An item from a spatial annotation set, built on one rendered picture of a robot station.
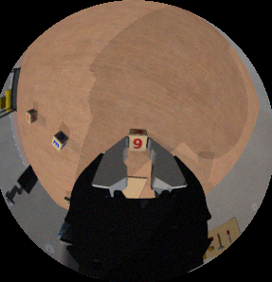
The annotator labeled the tan square mat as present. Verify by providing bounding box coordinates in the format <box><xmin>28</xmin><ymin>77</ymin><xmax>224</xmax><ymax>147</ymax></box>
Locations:
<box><xmin>122</xmin><ymin>176</ymin><xmax>147</xmax><ymax>199</ymax></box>

